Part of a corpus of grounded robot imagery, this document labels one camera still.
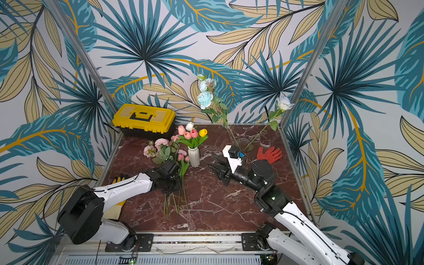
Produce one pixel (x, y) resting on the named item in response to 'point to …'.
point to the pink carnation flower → (182, 152)
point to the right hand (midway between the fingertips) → (210, 159)
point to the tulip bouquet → (189, 136)
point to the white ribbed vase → (194, 157)
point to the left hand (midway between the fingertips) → (180, 188)
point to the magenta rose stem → (173, 138)
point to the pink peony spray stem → (169, 151)
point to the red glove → (271, 154)
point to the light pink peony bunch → (149, 151)
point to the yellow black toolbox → (156, 121)
